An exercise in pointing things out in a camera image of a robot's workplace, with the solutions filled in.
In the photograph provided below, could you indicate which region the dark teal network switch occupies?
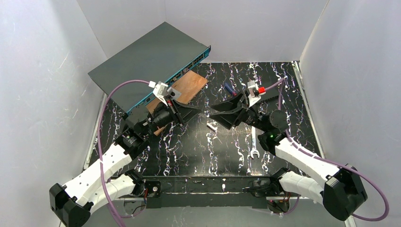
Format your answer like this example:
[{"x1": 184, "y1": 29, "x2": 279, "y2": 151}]
[{"x1": 88, "y1": 22, "x2": 211, "y2": 95}]

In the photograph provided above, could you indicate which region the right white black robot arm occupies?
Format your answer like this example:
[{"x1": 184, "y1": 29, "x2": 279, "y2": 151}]
[{"x1": 210, "y1": 92, "x2": 368, "y2": 221}]

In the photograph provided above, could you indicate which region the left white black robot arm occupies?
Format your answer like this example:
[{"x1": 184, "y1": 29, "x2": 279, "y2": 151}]
[{"x1": 49, "y1": 99, "x2": 201, "y2": 227}]

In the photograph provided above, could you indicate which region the silver SFP plug module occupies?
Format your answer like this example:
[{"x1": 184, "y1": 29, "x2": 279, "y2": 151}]
[{"x1": 206, "y1": 123, "x2": 217, "y2": 132}]

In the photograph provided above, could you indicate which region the blue red screwdriver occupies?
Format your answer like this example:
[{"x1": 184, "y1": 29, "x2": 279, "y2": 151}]
[{"x1": 224, "y1": 82, "x2": 237, "y2": 97}]

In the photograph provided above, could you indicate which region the wooden base board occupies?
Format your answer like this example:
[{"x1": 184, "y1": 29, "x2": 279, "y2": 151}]
[{"x1": 146, "y1": 70, "x2": 209, "y2": 136}]

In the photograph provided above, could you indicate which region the silver open-end wrench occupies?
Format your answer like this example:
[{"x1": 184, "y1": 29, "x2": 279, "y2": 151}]
[{"x1": 250, "y1": 126, "x2": 260, "y2": 159}]

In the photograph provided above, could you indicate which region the small black box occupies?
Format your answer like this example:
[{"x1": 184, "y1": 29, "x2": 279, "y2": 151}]
[{"x1": 260, "y1": 83, "x2": 279, "y2": 101}]

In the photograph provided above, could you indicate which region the silver metal mount bracket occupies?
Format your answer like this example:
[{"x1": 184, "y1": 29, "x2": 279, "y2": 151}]
[{"x1": 167, "y1": 87, "x2": 182, "y2": 100}]

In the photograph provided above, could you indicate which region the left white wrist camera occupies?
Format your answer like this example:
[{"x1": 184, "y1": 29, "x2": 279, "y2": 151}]
[{"x1": 148, "y1": 81, "x2": 168, "y2": 106}]

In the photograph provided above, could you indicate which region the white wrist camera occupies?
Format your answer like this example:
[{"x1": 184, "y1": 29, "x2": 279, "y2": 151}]
[
  {"x1": 247, "y1": 80, "x2": 266, "y2": 107},
  {"x1": 148, "y1": 81, "x2": 168, "y2": 106}
]

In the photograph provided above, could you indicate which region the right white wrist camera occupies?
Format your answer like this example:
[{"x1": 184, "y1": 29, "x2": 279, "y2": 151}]
[{"x1": 247, "y1": 80, "x2": 266, "y2": 107}]

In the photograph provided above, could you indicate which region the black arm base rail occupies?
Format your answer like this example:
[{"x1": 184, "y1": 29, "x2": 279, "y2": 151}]
[{"x1": 145, "y1": 176, "x2": 283, "y2": 209}]

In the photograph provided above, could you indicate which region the aluminium frame rail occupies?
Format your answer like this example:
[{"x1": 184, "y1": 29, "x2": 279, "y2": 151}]
[{"x1": 344, "y1": 216, "x2": 357, "y2": 227}]

